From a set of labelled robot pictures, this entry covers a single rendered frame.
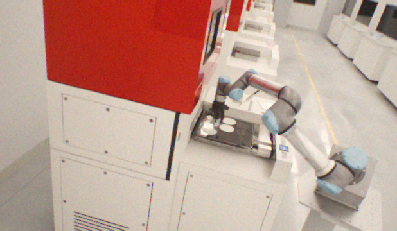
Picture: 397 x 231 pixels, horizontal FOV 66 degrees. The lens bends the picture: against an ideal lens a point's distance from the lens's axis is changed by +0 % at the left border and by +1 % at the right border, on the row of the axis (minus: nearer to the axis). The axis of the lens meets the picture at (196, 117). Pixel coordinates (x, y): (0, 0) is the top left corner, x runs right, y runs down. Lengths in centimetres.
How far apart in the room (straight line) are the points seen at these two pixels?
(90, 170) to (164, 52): 82
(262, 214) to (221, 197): 26
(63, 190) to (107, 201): 28
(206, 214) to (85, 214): 74
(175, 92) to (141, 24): 33
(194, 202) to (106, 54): 103
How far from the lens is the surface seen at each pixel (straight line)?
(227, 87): 184
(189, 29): 132
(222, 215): 199
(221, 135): 199
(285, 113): 152
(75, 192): 198
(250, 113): 227
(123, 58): 144
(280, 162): 180
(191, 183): 188
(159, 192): 172
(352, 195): 189
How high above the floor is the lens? 185
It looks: 26 degrees down
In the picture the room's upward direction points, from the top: 11 degrees clockwise
